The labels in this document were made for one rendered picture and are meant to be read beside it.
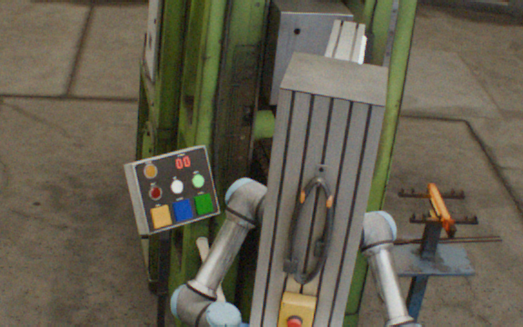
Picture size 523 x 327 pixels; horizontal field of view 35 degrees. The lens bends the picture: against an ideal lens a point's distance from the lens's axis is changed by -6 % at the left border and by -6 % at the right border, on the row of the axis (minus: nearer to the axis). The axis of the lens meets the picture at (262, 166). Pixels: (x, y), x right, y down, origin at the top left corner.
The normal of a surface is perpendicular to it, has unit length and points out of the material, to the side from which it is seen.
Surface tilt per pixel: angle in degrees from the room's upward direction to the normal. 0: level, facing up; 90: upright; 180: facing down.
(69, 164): 0
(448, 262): 0
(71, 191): 0
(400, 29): 90
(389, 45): 90
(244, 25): 90
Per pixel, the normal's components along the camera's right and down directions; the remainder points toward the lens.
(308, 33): 0.22, 0.49
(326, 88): 0.11, -0.87
